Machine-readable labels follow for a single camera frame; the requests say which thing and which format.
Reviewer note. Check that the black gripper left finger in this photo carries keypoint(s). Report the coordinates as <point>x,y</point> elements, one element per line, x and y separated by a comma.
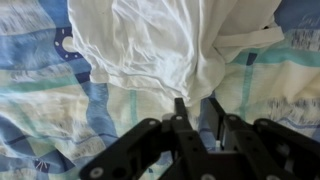
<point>133,150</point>

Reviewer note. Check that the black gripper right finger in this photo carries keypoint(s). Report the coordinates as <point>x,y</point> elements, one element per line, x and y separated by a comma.
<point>273,140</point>

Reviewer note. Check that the white t-shirt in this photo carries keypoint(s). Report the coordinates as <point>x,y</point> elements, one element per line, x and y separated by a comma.
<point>150,43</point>

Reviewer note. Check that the blue checked duvet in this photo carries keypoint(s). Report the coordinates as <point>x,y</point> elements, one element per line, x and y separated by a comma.
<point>43,100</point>

